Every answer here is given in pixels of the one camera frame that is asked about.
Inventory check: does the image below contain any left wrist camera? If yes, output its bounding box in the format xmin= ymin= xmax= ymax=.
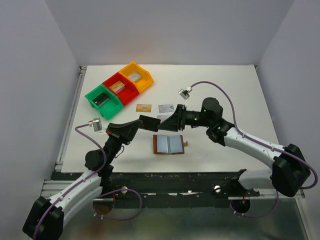
xmin=88 ymin=117 xmax=103 ymax=133

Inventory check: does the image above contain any red plastic bin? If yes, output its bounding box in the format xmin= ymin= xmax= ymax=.
xmin=102 ymin=72 xmax=140 ymax=106

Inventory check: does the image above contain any dark metal block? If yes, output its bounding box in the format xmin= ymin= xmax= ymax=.
xmin=92 ymin=92 xmax=110 ymax=108

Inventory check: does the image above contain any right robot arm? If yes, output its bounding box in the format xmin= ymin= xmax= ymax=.
xmin=158 ymin=97 xmax=311 ymax=197

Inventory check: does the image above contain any gold credit card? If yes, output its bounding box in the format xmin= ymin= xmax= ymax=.
xmin=136 ymin=104 xmax=152 ymax=113

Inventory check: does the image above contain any gold metal block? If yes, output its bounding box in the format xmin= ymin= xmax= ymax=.
xmin=110 ymin=82 xmax=126 ymax=94

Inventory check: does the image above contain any green plastic bin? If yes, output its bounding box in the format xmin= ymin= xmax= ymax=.
xmin=85 ymin=84 xmax=124 ymax=120

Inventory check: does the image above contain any purple cable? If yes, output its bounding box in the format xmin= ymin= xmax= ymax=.
xmin=188 ymin=80 xmax=319 ymax=218
xmin=32 ymin=122 xmax=144 ymax=240

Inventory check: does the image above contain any silver VIP credit card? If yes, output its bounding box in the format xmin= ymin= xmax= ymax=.
xmin=158 ymin=103 xmax=175 ymax=114

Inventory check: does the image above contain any silver metal block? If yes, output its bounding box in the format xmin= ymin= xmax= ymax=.
xmin=128 ymin=72 xmax=142 ymax=83

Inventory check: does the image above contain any brown leather card holder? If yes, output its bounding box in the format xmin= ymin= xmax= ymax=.
xmin=152 ymin=134 xmax=188 ymax=155

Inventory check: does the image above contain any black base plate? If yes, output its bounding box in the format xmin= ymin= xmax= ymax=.
xmin=67 ymin=171 xmax=260 ymax=209

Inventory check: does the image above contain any black credit card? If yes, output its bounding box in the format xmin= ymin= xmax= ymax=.
xmin=139 ymin=115 xmax=161 ymax=132

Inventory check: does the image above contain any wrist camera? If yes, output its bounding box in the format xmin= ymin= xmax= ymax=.
xmin=88 ymin=117 xmax=103 ymax=133
xmin=178 ymin=86 xmax=193 ymax=107

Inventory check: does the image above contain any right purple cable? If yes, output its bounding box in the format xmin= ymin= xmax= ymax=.
xmin=188 ymin=80 xmax=319 ymax=218

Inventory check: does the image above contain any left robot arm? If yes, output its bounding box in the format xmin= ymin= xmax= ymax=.
xmin=22 ymin=118 xmax=142 ymax=240

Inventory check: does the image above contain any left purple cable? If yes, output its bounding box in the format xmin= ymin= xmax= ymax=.
xmin=32 ymin=122 xmax=144 ymax=240

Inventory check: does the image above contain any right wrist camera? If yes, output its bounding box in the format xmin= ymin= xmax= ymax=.
xmin=178 ymin=86 xmax=193 ymax=107

